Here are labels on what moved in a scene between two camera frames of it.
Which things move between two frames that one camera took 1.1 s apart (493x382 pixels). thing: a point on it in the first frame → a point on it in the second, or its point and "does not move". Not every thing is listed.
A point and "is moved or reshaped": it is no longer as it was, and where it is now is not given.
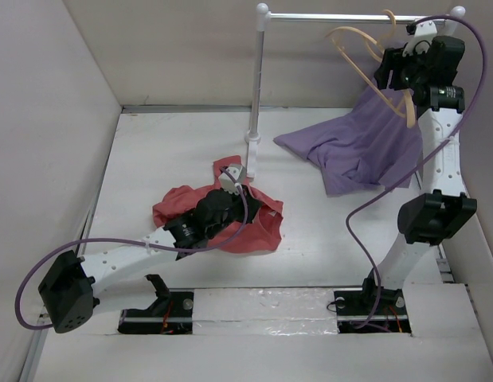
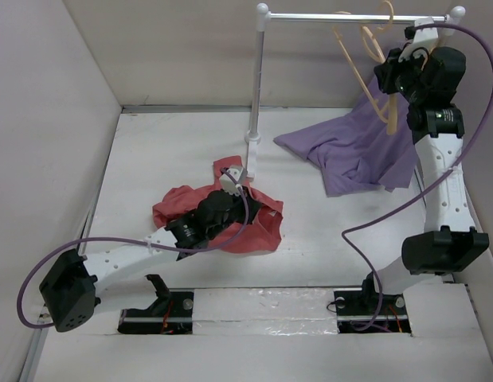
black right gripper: x=393 y=59 does not move
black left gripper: x=253 y=204 does not move
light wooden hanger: x=371 y=41 is moved or reshaped
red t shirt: x=241 y=235 does not move
